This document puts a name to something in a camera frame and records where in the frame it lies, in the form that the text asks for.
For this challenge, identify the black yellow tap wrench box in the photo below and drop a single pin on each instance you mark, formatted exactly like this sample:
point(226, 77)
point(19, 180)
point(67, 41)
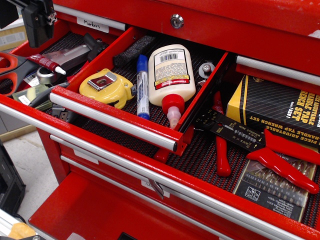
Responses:
point(285, 111)

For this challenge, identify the red metal tool chest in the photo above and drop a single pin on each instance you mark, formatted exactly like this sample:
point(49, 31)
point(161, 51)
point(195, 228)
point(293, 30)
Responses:
point(281, 32)

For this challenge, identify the chrome ratchet wrench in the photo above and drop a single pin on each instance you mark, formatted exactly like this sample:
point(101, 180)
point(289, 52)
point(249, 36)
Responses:
point(67, 59)

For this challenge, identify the drill bit set case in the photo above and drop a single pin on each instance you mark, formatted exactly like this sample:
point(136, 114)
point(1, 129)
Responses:
point(264, 187)

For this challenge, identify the round metal washer bolt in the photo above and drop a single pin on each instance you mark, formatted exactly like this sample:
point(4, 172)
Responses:
point(206, 69)

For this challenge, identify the black handled utility tool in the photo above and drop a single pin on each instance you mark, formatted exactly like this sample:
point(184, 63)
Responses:
point(96, 46)

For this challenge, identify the dark red glue tube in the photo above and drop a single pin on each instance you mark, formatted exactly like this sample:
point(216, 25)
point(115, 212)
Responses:
point(46, 63)

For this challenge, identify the small red open drawer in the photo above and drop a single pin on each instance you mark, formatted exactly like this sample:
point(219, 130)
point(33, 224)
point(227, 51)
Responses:
point(155, 131)

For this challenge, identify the black equipment box on floor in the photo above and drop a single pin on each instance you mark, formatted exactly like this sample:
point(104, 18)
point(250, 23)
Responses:
point(12, 188)

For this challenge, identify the green clear plastic case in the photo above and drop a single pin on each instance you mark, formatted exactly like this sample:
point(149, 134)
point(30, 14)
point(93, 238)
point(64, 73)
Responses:
point(28, 95)

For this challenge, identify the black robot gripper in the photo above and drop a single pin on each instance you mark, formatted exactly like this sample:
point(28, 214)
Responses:
point(38, 16)

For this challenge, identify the orange handled scissors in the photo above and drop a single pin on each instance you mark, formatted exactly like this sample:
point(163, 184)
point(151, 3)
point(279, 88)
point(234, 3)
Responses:
point(13, 70)

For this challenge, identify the cardboard box in background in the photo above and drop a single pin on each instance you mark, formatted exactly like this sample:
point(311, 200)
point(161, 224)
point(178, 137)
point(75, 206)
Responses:
point(12, 37)

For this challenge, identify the wide red open drawer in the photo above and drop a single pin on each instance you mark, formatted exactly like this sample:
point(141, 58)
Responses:
point(113, 184)

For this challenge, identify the yellow tape measure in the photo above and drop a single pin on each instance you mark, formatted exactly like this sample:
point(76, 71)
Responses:
point(108, 88)

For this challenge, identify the blue white marker pen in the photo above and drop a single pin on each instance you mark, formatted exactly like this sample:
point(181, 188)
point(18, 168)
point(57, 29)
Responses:
point(142, 81)

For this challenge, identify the red handled wire stripper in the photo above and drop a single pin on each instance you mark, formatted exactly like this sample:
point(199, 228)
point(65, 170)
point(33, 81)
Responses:
point(264, 147)

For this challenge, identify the red handled pliers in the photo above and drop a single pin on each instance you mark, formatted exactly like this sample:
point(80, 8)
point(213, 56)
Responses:
point(223, 168)

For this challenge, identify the white wood glue bottle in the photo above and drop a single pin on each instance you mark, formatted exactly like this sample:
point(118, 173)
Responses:
point(171, 80)

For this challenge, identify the silver cabinet key lock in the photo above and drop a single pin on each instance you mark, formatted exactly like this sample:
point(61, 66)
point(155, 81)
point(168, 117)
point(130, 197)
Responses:
point(177, 21)

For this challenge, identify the black foam block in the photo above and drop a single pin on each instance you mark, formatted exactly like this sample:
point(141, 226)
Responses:
point(133, 52)

